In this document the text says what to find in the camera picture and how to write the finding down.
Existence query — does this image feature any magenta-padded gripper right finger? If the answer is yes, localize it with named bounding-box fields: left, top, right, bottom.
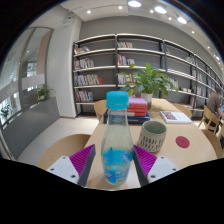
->
left=132, top=144, right=181, bottom=188

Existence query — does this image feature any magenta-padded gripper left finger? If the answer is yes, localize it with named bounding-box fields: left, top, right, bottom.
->
left=45, top=143, right=97, bottom=188

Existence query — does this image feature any clear bottle with blue cap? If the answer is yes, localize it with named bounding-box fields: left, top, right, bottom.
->
left=100, top=90, right=135, bottom=186

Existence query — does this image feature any green patterned ceramic cup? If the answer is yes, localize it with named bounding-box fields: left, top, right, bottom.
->
left=137, top=120, right=168, bottom=154

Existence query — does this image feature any flat round red coaster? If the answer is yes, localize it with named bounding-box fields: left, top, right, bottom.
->
left=175, top=135, right=191, bottom=149

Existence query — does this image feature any dark blue book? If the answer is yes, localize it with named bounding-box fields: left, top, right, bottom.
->
left=103, top=109, right=151, bottom=125

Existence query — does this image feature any light wooden chair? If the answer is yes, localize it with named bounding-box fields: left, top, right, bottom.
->
left=171, top=102, right=194, bottom=119
left=200, top=129, right=224, bottom=159
left=198, top=104, right=222, bottom=134
left=94, top=99, right=108, bottom=123

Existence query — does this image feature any red book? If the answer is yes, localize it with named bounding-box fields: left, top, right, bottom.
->
left=126, top=104, right=148, bottom=118

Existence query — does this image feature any small green potted plant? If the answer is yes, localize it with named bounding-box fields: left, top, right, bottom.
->
left=0, top=103, right=14, bottom=122
left=35, top=84, right=56, bottom=102

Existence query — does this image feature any person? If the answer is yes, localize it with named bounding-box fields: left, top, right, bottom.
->
left=205, top=87, right=224, bottom=118

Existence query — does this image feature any large green potted plant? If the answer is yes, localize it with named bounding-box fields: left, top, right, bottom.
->
left=115, top=62, right=179, bottom=109

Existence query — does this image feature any dark bookshelf unit with books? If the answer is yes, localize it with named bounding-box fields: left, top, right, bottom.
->
left=72, top=32, right=224, bottom=118

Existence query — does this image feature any group of ceiling lights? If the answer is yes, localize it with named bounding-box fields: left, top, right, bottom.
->
left=85, top=0, right=221, bottom=61

